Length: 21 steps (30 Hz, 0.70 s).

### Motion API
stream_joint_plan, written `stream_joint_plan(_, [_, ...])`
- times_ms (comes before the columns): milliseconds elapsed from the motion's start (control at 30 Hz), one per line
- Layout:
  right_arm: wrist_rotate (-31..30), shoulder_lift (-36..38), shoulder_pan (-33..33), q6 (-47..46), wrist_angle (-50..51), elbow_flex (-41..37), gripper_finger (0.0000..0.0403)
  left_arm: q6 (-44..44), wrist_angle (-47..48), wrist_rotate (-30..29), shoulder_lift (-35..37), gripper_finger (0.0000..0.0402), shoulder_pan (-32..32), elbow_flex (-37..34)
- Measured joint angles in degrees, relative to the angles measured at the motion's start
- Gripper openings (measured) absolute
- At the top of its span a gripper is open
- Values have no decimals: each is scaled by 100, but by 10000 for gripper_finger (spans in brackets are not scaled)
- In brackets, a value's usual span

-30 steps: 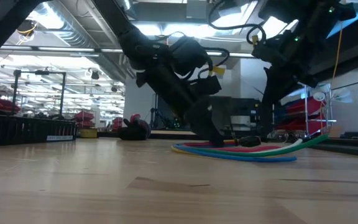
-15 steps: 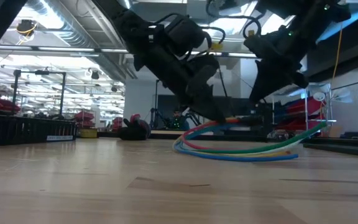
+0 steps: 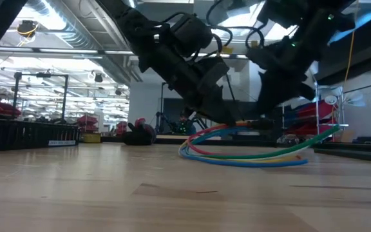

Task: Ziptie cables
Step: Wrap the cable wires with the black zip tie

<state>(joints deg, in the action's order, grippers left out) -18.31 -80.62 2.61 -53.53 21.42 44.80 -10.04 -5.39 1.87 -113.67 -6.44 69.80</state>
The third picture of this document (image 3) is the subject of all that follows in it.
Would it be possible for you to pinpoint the ceiling light bar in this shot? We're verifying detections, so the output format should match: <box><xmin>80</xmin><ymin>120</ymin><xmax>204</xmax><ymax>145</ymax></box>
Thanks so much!
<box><xmin>0</xmin><ymin>46</ymin><xmax>247</xmax><ymax>61</ymax></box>

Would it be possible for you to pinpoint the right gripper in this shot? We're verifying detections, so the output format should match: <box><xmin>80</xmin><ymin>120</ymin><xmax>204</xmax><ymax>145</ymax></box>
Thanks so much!
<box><xmin>246</xmin><ymin>19</ymin><xmax>334</xmax><ymax>114</ymax></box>

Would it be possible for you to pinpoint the white fan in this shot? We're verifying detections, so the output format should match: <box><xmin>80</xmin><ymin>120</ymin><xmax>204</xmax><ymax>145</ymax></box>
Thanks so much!
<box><xmin>320</xmin><ymin>86</ymin><xmax>366</xmax><ymax>109</ymax></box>

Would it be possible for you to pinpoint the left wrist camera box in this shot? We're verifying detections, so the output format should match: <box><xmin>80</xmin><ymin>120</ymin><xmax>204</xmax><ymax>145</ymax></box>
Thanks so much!
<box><xmin>200</xmin><ymin>57</ymin><xmax>231</xmax><ymax>95</ymax></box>

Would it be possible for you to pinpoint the ceiling cable reel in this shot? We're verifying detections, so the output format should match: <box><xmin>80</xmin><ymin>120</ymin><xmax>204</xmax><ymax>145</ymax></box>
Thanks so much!
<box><xmin>15</xmin><ymin>19</ymin><xmax>40</xmax><ymax>45</ymax></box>

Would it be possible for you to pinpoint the black gantry frame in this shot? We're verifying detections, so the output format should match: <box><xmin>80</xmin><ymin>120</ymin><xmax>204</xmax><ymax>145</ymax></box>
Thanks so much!
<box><xmin>160</xmin><ymin>82</ymin><xmax>173</xmax><ymax>135</ymax></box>
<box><xmin>12</xmin><ymin>71</ymin><xmax>70</xmax><ymax>122</ymax></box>

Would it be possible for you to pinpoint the yellow cable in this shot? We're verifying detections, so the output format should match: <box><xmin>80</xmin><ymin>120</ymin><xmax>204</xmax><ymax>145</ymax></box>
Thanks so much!
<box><xmin>178</xmin><ymin>122</ymin><xmax>299</xmax><ymax>164</ymax></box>

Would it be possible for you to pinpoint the black zip tie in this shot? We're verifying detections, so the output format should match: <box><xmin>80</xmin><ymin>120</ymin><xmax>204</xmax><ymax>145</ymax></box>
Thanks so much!
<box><xmin>225</xmin><ymin>73</ymin><xmax>245</xmax><ymax>125</ymax></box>

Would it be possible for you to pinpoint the black cable connector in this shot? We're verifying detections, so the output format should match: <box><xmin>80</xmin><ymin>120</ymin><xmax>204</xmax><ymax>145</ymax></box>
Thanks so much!
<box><xmin>249</xmin><ymin>119</ymin><xmax>275</xmax><ymax>130</ymax></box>

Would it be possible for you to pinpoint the red cable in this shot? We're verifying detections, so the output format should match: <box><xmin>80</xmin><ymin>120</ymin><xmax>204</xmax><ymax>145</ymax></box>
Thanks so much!
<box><xmin>187</xmin><ymin>124</ymin><xmax>302</xmax><ymax>160</ymax></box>

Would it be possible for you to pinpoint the black raceway cover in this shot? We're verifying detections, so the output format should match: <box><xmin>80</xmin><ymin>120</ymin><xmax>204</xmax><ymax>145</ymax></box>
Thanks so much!
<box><xmin>313</xmin><ymin>147</ymin><xmax>371</xmax><ymax>164</ymax></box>

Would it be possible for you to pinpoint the shelf rack with red bins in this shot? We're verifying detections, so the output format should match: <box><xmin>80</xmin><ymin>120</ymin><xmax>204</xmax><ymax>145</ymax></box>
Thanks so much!
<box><xmin>281</xmin><ymin>82</ymin><xmax>350</xmax><ymax>144</ymax></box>

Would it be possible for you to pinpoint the yellow hanging cord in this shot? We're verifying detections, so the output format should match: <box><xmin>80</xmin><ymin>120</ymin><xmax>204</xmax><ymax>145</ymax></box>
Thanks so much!
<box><xmin>342</xmin><ymin>27</ymin><xmax>356</xmax><ymax>93</ymax></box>

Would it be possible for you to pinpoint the yellow tape roll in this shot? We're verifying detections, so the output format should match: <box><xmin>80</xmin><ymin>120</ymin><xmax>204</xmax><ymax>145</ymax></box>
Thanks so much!
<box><xmin>81</xmin><ymin>132</ymin><xmax>102</xmax><ymax>144</ymax></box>

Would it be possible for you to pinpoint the black slotted cable raceway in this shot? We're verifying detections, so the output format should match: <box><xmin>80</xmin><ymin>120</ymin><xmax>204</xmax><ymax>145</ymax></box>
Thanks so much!
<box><xmin>0</xmin><ymin>117</ymin><xmax>81</xmax><ymax>153</ymax></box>

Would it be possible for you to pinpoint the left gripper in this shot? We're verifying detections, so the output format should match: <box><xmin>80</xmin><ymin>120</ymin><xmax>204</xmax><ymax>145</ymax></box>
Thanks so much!
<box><xmin>138</xmin><ymin>14</ymin><xmax>238</xmax><ymax>126</ymax></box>

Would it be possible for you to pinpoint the person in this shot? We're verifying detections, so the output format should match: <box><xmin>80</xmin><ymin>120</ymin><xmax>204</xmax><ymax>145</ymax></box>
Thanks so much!
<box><xmin>172</xmin><ymin>109</ymin><xmax>198</xmax><ymax>135</ymax></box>

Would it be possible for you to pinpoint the black extrusion table frame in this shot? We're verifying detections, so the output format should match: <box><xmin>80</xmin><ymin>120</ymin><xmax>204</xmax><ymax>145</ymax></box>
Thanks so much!
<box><xmin>79</xmin><ymin>134</ymin><xmax>371</xmax><ymax>154</ymax></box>

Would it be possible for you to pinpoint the blue cable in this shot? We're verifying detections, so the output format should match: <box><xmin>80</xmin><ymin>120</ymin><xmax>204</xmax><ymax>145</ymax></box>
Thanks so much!
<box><xmin>178</xmin><ymin>127</ymin><xmax>309</xmax><ymax>168</ymax></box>

